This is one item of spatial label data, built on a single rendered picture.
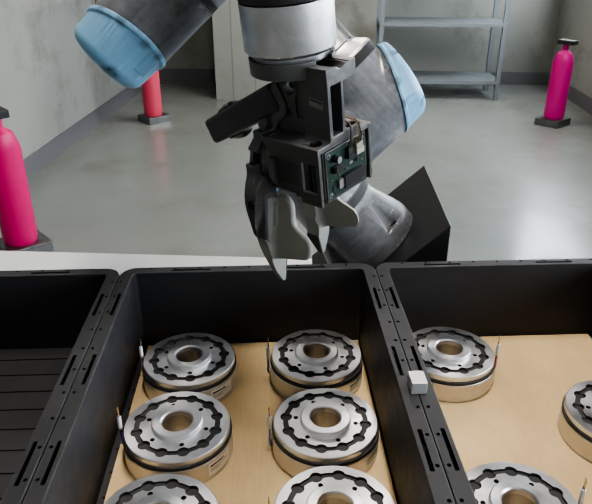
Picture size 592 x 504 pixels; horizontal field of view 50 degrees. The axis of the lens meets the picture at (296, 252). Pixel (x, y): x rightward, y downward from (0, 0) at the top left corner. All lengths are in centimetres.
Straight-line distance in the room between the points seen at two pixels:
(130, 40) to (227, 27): 523
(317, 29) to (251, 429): 39
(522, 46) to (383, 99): 596
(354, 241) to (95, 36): 49
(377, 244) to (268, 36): 49
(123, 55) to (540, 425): 54
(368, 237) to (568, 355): 31
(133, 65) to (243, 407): 36
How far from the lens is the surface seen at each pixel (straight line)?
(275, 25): 50
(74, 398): 59
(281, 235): 58
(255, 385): 73
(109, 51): 59
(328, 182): 53
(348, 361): 72
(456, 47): 670
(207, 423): 64
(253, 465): 64
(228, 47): 583
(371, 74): 90
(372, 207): 94
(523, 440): 70
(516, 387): 77
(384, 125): 91
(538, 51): 689
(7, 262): 140
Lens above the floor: 128
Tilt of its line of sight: 26 degrees down
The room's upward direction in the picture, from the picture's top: straight up
